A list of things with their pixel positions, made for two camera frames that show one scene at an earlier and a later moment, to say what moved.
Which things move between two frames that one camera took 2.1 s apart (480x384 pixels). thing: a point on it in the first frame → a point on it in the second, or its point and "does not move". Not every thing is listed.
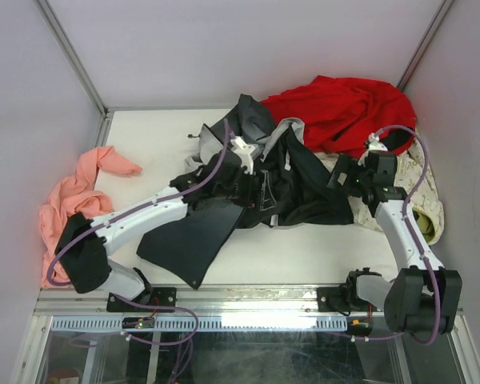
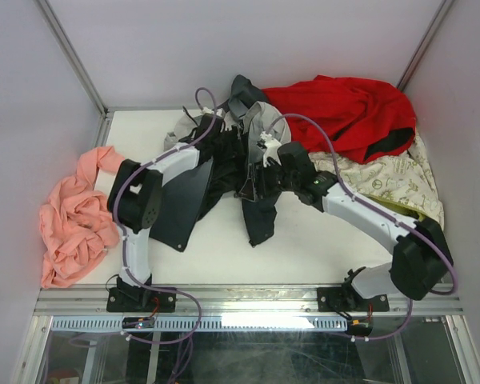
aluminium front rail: [91, 302] does not move
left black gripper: [249, 201] → [222, 130]
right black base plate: [342, 299] does not move
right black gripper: [346, 164] → [262, 178]
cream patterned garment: [426, 208] does not move
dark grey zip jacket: [297, 186] → [238, 170]
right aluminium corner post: [436, 25] does not move
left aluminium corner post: [65, 42] does not move
